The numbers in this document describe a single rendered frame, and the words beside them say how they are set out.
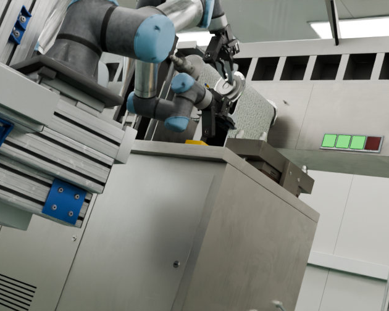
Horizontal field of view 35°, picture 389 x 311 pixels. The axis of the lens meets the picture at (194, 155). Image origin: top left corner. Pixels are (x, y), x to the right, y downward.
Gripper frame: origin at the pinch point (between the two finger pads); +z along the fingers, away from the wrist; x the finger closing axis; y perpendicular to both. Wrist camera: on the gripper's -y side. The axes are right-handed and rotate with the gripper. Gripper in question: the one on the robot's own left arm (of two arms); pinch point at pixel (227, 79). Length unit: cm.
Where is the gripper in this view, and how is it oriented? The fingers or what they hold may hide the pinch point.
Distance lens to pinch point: 237.2
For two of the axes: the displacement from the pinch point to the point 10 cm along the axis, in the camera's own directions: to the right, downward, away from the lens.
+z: 2.6, 8.8, 3.9
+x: -7.5, -0.7, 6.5
